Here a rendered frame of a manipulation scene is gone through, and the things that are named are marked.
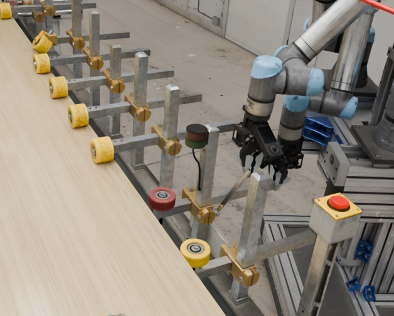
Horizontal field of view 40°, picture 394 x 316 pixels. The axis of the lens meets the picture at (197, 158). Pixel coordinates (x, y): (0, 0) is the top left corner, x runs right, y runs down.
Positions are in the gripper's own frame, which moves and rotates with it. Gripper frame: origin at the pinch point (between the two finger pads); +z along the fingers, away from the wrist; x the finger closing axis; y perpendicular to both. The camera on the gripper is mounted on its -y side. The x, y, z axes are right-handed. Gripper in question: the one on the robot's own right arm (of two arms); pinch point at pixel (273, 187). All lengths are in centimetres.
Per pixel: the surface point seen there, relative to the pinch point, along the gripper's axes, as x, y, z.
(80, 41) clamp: 116, -30, -14
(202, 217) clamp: -8.5, -32.5, -2.9
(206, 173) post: -5.8, -31.3, -16.8
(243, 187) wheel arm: -0.4, -12.9, -3.5
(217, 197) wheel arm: -1.5, -23.5, -3.0
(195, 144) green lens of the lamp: -6.6, -36.6, -28.1
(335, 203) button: -55, -32, -41
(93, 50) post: 94, -32, -17
